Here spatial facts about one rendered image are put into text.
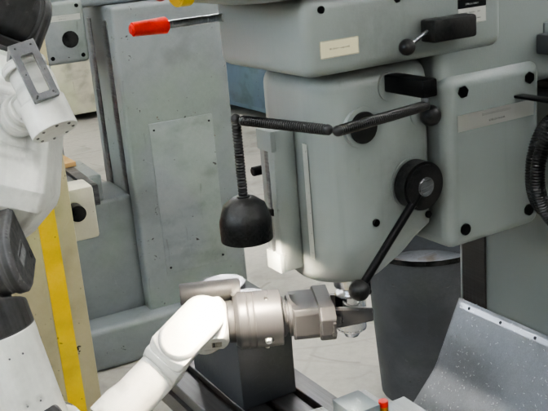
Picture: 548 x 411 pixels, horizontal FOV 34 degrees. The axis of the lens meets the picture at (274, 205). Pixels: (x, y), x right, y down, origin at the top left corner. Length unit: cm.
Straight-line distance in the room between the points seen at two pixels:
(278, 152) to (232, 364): 60
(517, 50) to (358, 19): 30
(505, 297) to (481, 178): 40
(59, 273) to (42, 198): 174
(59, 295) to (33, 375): 181
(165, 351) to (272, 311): 17
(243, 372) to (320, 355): 228
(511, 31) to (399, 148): 25
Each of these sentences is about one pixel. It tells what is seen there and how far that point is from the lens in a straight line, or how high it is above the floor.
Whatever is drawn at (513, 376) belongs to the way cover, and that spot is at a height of 102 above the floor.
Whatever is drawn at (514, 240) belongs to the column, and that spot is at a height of 125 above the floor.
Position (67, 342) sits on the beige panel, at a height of 53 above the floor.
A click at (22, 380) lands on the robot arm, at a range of 127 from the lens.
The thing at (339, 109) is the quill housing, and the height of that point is 158.
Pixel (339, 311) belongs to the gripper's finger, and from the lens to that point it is 136.
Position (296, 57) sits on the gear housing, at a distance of 114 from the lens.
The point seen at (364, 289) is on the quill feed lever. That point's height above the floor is 134.
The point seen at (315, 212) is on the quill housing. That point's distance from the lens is 124.
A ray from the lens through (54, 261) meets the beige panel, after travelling 303.
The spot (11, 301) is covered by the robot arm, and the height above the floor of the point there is 137.
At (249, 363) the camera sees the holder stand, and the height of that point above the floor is 104.
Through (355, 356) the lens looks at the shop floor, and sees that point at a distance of 396.
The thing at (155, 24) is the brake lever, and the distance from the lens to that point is 125.
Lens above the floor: 182
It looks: 17 degrees down
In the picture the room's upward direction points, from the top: 5 degrees counter-clockwise
